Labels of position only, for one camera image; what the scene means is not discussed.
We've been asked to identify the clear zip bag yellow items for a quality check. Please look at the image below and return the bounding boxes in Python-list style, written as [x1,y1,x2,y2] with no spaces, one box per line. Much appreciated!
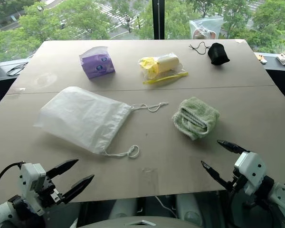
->
[138,53,189,85]

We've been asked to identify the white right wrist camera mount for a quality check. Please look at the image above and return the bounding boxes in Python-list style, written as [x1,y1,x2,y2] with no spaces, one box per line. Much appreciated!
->
[233,151,268,196]

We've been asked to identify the silver robot torso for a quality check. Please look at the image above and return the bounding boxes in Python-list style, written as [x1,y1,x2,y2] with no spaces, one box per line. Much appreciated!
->
[82,215,202,228]

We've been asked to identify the white thin cable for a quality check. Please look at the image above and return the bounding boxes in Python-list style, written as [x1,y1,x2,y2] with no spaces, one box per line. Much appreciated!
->
[154,195,178,218]

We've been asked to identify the black window frame post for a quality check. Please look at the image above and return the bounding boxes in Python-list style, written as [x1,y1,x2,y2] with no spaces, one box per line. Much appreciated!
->
[152,0,166,40]

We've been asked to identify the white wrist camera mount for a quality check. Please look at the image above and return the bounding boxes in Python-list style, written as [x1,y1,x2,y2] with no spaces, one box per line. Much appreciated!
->
[233,151,268,196]
[17,162,47,216]

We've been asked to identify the purple tissue pack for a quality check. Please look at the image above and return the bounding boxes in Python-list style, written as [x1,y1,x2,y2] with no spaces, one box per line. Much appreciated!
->
[79,46,116,80]

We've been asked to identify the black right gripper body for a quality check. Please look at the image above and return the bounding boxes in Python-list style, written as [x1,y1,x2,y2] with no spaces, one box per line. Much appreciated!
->
[224,170,247,193]

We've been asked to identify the black cable on ledge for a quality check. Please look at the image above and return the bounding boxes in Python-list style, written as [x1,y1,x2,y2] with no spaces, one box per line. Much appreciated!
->
[6,62,29,76]

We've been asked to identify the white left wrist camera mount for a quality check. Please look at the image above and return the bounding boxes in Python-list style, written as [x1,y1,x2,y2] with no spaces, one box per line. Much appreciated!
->
[17,162,47,216]

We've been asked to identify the small white orange object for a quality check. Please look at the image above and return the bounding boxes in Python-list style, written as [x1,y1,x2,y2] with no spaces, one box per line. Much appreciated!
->
[256,53,268,64]

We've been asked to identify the clear plastic bag with items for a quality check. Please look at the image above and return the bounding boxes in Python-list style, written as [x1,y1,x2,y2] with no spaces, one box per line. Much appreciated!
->
[189,18,224,40]

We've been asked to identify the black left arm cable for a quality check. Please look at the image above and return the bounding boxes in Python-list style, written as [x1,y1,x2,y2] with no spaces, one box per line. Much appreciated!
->
[0,161,24,207]

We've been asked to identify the black pouch with cord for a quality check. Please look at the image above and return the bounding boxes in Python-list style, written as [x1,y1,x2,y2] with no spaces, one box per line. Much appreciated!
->
[189,42,230,66]

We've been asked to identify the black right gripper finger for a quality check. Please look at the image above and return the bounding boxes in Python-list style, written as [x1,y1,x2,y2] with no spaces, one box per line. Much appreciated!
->
[217,140,250,155]
[200,160,230,190]

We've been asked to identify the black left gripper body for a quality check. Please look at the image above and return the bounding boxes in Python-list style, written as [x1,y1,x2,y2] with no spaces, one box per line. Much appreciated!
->
[39,175,64,208]

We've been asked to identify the white drawstring bag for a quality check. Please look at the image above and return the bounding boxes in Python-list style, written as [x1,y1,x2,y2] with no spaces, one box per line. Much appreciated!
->
[33,86,169,159]

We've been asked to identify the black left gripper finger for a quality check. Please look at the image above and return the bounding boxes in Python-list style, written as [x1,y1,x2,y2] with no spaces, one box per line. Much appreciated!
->
[60,174,95,200]
[46,159,79,180]

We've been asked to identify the green folded towel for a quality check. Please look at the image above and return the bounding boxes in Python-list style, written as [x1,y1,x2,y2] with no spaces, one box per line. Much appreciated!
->
[171,96,221,141]

